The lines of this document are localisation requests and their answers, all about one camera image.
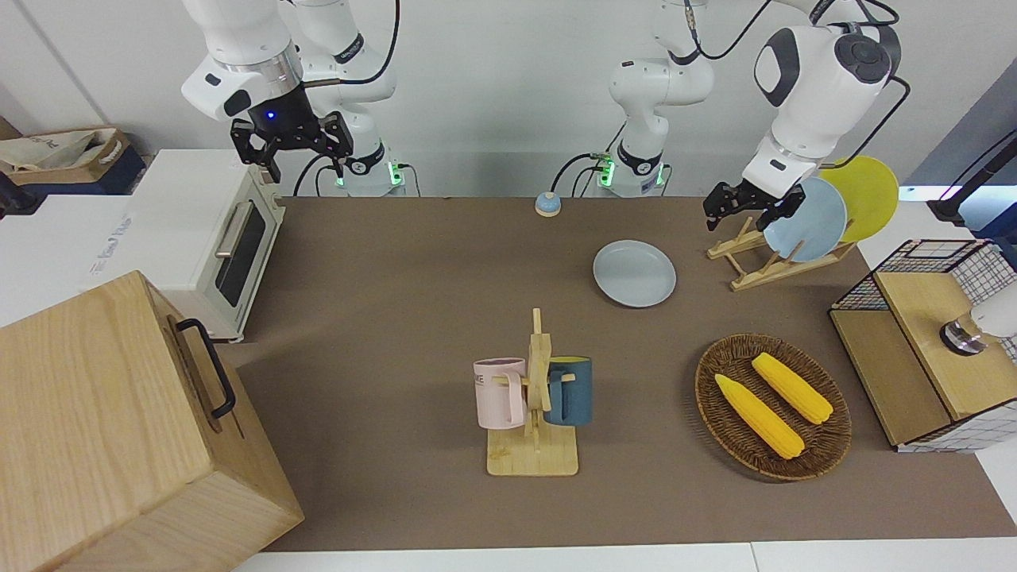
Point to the light blue plate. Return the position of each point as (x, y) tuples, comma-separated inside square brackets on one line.
[(812, 224)]

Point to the wooden plate rack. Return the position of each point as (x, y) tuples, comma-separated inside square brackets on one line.
[(755, 275)]

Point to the dark blue mug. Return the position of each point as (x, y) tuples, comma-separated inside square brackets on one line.
[(575, 395)]

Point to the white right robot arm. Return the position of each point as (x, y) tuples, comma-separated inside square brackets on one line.
[(238, 40)]

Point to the wooden mug rack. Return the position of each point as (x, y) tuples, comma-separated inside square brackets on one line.
[(534, 457)]

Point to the brown table mat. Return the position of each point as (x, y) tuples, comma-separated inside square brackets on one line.
[(397, 318)]

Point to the gray plate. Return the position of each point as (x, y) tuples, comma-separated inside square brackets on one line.
[(634, 272)]

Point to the white printed box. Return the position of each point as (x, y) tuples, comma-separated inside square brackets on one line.
[(48, 254)]

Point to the white toaster oven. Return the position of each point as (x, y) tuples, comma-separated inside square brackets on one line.
[(199, 238)]

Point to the dark blue bin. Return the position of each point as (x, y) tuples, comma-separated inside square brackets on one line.
[(95, 183)]

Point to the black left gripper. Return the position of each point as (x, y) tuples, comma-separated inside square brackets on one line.
[(751, 197)]

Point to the yellow plate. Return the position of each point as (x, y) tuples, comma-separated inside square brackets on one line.
[(871, 195)]

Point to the yellow corn cob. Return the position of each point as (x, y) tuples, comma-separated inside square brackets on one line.
[(759, 417), (793, 388)]

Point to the white bag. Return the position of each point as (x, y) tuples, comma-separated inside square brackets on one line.
[(56, 148)]

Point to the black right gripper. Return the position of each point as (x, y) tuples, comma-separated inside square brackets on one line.
[(278, 119)]

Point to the white cylinder with metal end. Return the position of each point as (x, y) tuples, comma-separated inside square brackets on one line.
[(985, 322)]

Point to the cardboard box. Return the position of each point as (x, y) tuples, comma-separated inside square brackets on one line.
[(107, 159)]

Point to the brown wicker basket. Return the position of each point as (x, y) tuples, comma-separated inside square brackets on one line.
[(731, 357)]

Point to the pink mug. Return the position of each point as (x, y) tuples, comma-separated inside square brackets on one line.
[(499, 395)]

